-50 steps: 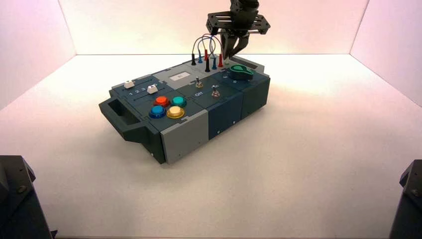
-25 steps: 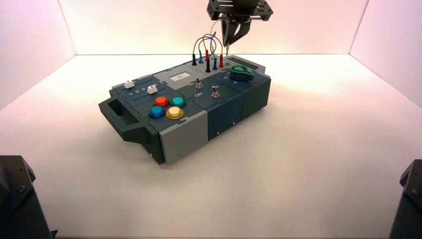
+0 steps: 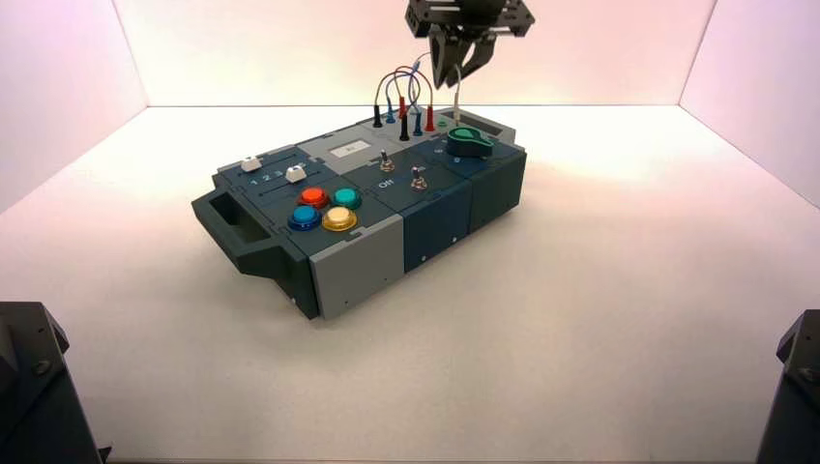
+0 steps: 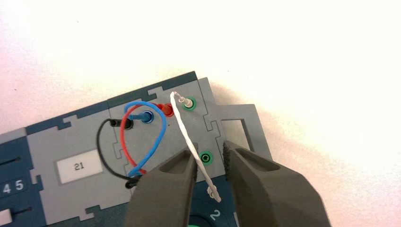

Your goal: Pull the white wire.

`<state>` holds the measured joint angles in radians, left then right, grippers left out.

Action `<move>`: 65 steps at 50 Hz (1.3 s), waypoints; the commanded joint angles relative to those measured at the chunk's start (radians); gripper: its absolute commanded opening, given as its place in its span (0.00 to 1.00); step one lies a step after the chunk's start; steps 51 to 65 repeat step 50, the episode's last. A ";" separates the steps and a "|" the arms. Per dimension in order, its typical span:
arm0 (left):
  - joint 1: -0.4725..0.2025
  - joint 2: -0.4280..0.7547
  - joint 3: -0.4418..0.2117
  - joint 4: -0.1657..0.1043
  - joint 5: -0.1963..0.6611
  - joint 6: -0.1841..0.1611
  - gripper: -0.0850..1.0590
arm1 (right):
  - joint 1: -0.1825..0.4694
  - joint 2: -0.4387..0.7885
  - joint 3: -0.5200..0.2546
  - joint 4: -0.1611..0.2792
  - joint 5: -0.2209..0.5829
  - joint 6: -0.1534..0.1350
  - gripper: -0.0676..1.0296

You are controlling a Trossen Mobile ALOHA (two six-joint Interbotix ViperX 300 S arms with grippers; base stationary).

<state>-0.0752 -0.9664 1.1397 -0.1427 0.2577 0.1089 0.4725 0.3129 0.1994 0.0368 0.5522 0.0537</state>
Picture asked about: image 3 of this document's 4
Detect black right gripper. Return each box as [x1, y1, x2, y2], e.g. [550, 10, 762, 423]
[405, 0, 537, 90]

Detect white jumper wire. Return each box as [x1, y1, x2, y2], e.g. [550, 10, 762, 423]
[409, 53, 464, 124]

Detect green rotary knob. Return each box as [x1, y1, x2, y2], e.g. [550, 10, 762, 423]
[445, 127, 495, 160]

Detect white label display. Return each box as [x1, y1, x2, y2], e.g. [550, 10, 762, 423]
[331, 140, 372, 160]

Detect teal round push button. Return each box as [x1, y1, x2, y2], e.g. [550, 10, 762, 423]
[332, 187, 364, 211]

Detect yellow round push button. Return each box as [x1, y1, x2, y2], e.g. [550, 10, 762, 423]
[322, 206, 359, 233]

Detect grey and blue task box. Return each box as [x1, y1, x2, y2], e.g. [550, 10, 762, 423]
[190, 107, 529, 321]

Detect blue round push button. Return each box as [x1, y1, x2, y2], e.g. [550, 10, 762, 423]
[287, 204, 324, 232]

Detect red jumper wire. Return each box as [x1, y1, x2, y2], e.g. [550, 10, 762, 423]
[394, 65, 437, 133]

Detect blue jumper wire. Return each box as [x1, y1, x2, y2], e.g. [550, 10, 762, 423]
[383, 62, 425, 137]

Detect black jumper wire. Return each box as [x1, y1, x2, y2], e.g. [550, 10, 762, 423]
[371, 70, 413, 143]

